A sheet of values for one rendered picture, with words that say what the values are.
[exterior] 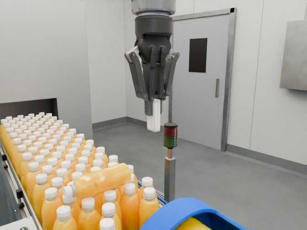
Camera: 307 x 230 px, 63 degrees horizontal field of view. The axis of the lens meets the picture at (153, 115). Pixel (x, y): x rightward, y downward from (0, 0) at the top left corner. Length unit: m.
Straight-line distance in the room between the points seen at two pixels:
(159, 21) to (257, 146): 3.66
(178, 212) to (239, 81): 3.54
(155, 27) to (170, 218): 0.38
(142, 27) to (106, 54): 4.98
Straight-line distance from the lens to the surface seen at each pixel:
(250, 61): 3.93
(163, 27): 0.50
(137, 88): 0.51
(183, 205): 0.59
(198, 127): 4.47
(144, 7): 0.50
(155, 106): 0.53
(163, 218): 0.56
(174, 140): 1.10
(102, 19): 5.49
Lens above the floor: 1.56
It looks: 13 degrees down
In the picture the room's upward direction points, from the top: straight up
